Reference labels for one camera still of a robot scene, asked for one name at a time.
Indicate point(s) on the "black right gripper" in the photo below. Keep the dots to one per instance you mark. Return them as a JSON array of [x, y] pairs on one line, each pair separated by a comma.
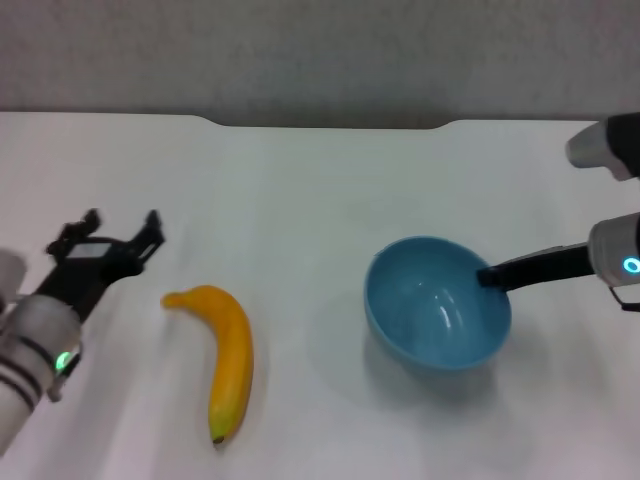
[[550, 267]]

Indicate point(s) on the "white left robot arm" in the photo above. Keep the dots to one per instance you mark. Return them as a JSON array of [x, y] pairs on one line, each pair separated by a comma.
[[30, 340]]

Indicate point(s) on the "yellow banana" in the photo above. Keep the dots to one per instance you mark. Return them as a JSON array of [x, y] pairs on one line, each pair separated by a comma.
[[232, 340]]

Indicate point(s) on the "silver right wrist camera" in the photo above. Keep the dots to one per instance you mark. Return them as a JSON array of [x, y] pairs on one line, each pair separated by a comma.
[[605, 142]]

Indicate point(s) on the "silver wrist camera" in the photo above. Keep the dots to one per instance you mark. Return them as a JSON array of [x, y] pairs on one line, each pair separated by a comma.
[[605, 142], [10, 272]]

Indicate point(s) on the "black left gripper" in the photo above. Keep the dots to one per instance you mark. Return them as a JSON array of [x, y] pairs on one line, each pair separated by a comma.
[[85, 280]]

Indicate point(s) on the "blue plastic bowl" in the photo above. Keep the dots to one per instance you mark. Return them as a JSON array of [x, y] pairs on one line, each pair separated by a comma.
[[430, 330]]

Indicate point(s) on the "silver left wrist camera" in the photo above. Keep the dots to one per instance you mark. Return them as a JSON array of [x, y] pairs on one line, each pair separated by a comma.
[[10, 272]]

